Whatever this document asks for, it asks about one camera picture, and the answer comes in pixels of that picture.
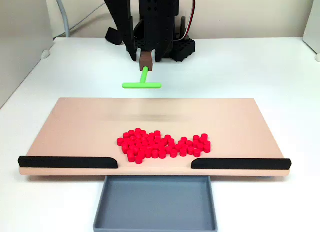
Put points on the beige flat board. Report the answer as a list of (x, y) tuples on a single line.
[(75, 122)]

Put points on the black board edge rail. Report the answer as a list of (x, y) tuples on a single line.
[(65, 162), (240, 164)]

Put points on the grey shallow tray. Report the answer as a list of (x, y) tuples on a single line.
[(155, 204)]

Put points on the red cylindrical granule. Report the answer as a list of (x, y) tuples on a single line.
[(191, 150), (131, 158), (197, 153), (206, 149), (189, 143), (183, 152), (120, 141), (196, 138), (204, 137), (126, 135), (183, 139), (207, 143), (137, 130), (138, 160), (173, 153), (168, 137), (157, 133)]

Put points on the white panel foot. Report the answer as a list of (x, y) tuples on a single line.
[(45, 54), (318, 57)]

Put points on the white side panel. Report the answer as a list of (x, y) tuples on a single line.
[(22, 54), (313, 22)]

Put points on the green T-shaped pusher tool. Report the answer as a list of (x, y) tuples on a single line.
[(142, 85)]

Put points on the black table clamp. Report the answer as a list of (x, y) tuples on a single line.
[(112, 35)]

